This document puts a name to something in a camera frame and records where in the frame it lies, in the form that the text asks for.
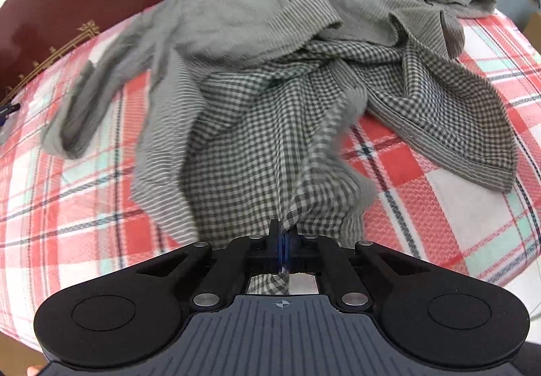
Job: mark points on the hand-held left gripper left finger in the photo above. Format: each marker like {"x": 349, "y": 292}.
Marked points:
{"x": 277, "y": 247}

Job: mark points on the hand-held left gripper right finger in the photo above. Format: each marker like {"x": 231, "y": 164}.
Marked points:
{"x": 290, "y": 249}

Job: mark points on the green striped shirt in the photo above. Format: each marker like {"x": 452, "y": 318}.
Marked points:
{"x": 253, "y": 63}

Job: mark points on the red plaid blanket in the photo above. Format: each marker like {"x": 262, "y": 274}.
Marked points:
{"x": 63, "y": 211}

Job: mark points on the black tool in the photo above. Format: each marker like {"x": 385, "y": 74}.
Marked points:
{"x": 9, "y": 110}

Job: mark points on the cardboard box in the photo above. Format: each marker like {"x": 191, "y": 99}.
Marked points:
{"x": 533, "y": 31}

